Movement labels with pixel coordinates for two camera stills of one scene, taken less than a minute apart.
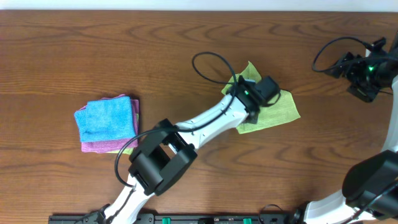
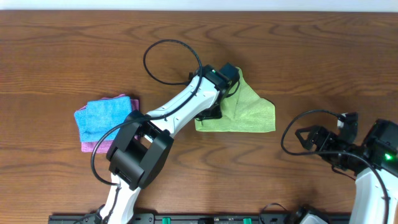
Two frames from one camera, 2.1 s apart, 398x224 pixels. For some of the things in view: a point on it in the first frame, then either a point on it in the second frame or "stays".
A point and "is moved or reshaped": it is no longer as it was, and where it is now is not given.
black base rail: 197,218 stays
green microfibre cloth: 244,88 is moved or reshaped
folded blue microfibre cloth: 106,120 stays
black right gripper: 350,74 to 329,138
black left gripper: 253,115 to 209,112
